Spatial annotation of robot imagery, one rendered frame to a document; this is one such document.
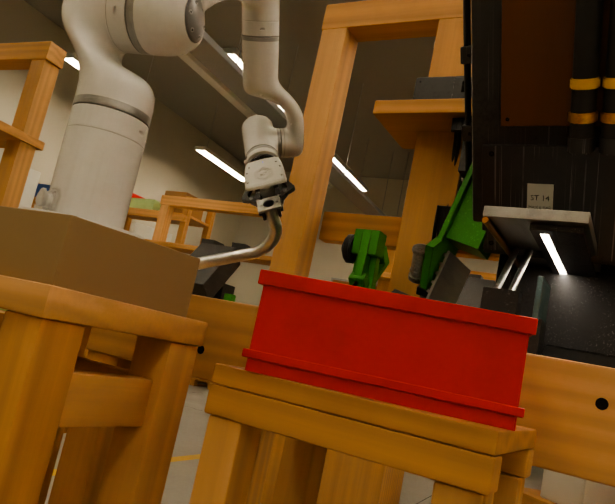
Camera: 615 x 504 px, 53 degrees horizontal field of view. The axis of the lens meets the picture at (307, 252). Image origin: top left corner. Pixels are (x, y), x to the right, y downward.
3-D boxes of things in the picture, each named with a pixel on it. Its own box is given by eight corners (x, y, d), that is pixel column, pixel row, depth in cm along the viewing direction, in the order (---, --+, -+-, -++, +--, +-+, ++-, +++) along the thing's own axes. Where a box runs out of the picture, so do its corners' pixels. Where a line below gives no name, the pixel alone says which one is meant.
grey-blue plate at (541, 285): (535, 360, 99) (547, 276, 102) (522, 358, 100) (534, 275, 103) (542, 365, 107) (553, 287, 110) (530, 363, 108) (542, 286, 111)
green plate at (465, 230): (465, 271, 117) (511, 172, 118) (427, 256, 121) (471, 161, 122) (479, 283, 127) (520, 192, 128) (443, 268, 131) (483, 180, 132)
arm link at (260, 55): (303, 34, 155) (299, 152, 167) (240, 33, 152) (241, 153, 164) (310, 38, 147) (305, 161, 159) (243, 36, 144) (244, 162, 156)
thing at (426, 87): (466, 99, 159) (470, 74, 160) (411, 100, 167) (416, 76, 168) (472, 111, 165) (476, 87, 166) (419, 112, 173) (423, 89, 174)
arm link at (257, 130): (280, 170, 160) (245, 170, 158) (274, 138, 168) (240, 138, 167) (283, 144, 154) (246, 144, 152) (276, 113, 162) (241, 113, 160)
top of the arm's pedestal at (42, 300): (41, 317, 71) (51, 284, 72) (-109, 282, 87) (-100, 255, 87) (203, 347, 99) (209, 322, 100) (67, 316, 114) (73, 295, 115)
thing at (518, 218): (587, 231, 92) (590, 211, 93) (480, 222, 100) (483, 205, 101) (600, 282, 126) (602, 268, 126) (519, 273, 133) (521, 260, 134)
